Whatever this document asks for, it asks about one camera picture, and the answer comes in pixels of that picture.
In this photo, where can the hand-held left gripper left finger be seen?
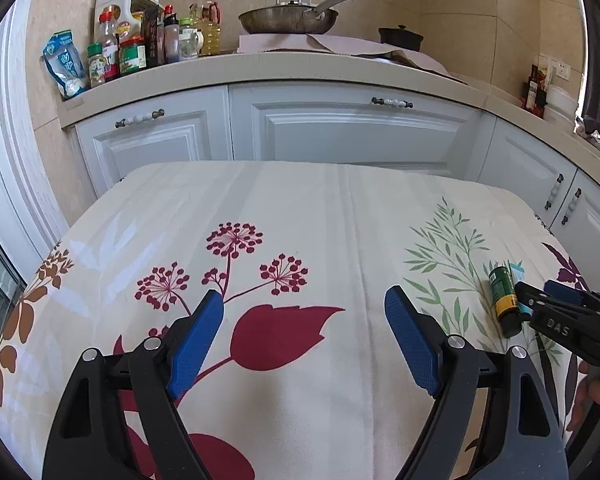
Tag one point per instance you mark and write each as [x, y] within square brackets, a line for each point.
[200, 340]

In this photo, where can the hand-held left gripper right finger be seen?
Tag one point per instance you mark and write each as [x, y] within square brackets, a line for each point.
[412, 340]

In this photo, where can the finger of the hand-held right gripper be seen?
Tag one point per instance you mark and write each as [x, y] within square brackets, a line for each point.
[537, 301]
[562, 290]

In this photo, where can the green bottle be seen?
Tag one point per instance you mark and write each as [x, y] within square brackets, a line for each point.
[502, 300]

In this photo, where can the teal and white tube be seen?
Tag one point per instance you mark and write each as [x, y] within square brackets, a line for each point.
[517, 272]

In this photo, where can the floral tablecloth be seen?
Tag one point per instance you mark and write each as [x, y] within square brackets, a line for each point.
[305, 220]

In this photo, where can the white pot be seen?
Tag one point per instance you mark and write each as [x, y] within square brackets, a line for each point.
[562, 105]

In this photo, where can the dark sauce bottle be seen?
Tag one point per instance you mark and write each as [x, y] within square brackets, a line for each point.
[532, 89]

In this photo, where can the white kitchen cabinet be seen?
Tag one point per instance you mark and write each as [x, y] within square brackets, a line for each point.
[330, 130]

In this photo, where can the beige kitchen counter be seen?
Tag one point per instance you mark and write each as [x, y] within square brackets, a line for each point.
[280, 67]

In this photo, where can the black pot with lid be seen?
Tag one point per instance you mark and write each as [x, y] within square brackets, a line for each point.
[401, 39]

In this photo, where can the blue and white pouch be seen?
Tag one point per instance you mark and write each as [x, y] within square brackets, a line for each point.
[67, 65]

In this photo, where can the cluster of condiment bottles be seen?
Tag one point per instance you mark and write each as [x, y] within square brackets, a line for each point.
[130, 35]

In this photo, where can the yellow cooking oil bottle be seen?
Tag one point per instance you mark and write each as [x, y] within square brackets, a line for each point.
[210, 22]

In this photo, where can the steel frying pan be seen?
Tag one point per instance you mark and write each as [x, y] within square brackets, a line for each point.
[285, 19]

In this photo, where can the white wall socket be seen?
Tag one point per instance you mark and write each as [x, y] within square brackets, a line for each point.
[563, 70]

